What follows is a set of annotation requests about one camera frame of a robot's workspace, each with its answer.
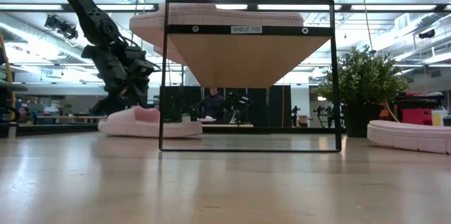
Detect black aluminium table frame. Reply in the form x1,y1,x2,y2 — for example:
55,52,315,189
16,123,369,137

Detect black room divider panels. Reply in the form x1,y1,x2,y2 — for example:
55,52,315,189
160,85,292,128

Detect green potted plant black pot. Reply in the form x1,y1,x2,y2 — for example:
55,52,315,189
311,44,412,138

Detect red black cart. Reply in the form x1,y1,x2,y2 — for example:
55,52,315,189
379,92,447,130

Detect pink foam slide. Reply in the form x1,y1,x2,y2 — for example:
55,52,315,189
97,106,204,139
366,119,451,155
128,0,305,66

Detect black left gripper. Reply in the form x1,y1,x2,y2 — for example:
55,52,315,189
81,37,158,116

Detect person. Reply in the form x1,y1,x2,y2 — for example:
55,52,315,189
199,87,226,123
16,106,36,125

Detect black ceiling fixture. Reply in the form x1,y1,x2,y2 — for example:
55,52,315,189
418,28,436,40

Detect black camera tripod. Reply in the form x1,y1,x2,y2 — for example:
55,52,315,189
313,106,335,128
291,106,301,128

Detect yellow white container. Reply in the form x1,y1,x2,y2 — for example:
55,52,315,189
431,109,449,127

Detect black ceiling camera cluster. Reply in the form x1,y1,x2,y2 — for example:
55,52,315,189
44,14,79,41

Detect black frame wooden shelf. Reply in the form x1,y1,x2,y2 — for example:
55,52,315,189
159,0,342,153

